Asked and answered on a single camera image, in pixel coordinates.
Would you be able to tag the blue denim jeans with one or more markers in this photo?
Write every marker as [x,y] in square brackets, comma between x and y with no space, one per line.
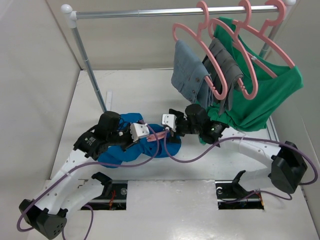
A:
[189,74]

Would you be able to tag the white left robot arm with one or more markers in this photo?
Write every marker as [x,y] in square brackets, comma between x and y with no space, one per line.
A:
[48,212]

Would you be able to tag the metal clothes rack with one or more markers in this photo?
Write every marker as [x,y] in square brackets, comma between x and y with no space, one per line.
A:
[145,38]

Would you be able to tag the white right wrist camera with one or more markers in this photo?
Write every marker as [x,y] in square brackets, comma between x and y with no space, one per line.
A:
[169,120]

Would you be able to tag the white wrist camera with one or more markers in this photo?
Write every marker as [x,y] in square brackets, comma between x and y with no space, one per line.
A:
[169,120]
[139,131]

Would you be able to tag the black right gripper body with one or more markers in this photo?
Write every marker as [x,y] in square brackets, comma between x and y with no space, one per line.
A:
[184,126]

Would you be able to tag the pink hanger with green shirt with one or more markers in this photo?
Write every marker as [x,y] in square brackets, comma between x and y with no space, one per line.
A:
[282,12]

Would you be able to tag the pink plastic hanger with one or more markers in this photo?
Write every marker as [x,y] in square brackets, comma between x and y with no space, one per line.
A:
[156,136]

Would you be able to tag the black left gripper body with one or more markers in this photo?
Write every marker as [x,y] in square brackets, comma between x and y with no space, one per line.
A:
[123,138]

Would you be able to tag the blue t shirt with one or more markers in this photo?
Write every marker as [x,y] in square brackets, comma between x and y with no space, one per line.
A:
[140,150]

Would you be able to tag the green t shirt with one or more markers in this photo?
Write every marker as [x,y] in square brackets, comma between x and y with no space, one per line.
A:
[252,115]

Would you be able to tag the grey trousers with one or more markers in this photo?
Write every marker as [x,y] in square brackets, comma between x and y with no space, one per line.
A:
[231,72]

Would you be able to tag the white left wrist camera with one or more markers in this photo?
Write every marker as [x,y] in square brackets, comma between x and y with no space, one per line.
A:
[139,131]

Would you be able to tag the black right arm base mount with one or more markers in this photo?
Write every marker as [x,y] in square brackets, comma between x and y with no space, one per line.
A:
[232,196]

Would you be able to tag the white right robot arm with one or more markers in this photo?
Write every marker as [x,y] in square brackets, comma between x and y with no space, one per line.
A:
[285,162]

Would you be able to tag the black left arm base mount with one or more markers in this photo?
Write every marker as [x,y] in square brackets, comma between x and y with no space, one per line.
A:
[113,196]

